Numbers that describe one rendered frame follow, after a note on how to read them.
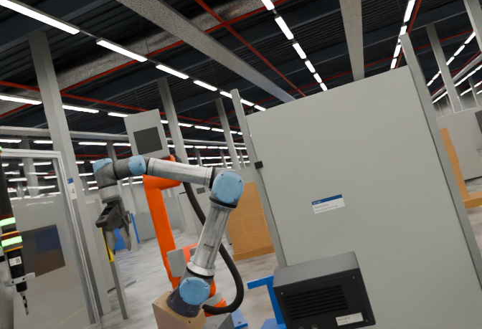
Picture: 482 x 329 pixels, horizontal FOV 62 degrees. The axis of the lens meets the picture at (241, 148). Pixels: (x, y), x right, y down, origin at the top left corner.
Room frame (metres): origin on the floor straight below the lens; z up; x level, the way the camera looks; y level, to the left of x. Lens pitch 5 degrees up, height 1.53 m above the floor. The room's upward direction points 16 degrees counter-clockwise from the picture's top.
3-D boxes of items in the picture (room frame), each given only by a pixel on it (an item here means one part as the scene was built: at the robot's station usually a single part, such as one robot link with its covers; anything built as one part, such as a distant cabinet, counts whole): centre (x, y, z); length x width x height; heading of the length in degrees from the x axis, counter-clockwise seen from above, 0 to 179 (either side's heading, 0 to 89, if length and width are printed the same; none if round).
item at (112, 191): (1.56, 0.54, 1.65); 0.08 x 0.08 x 0.05
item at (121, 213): (1.57, 0.54, 1.57); 0.09 x 0.08 x 0.12; 169
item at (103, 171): (1.56, 0.54, 1.73); 0.09 x 0.08 x 0.11; 91
